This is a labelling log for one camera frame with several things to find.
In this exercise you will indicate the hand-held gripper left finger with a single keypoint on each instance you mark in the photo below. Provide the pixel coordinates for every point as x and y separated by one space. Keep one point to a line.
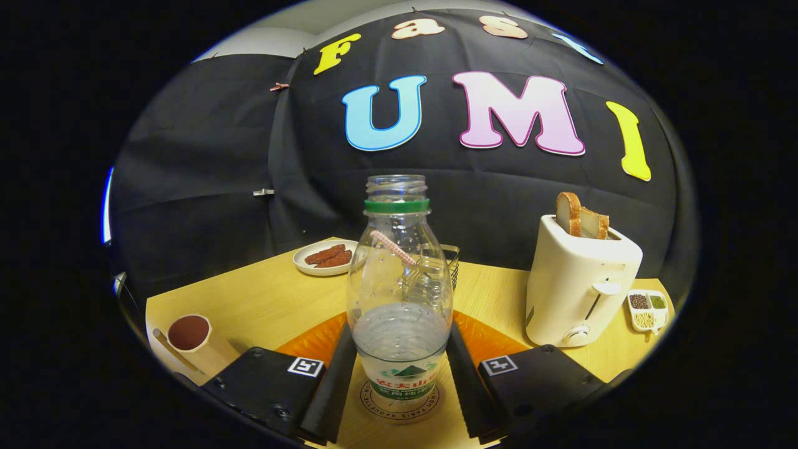
333 393

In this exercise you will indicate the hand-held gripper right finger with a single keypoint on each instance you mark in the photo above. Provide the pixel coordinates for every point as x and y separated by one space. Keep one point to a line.
464 393

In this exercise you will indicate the round cork coaster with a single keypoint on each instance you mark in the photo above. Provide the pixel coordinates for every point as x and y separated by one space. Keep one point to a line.
436 399

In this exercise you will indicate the clear plastic juice bottle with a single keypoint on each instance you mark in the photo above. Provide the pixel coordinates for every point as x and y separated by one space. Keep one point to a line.
399 280

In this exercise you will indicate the wooden table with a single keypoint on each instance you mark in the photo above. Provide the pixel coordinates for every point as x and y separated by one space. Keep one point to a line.
274 299

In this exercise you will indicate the round white plate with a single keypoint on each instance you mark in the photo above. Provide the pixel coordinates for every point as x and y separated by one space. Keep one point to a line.
305 267

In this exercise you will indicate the brown sausage piece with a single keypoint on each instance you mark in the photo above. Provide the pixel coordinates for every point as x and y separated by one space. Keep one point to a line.
336 260
324 254

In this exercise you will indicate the white toaster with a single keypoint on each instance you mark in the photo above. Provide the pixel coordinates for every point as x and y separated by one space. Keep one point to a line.
573 287

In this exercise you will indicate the white divided grain dish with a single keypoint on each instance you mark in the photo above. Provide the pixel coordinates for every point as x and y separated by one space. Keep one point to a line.
648 312

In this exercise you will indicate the toast slice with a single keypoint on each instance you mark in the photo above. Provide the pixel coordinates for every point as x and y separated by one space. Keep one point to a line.
567 215
595 226

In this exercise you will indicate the black backdrop cloth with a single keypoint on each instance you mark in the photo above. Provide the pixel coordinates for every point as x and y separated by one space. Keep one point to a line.
199 156

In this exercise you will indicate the pink clip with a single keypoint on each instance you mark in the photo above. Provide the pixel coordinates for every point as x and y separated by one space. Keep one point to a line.
279 86

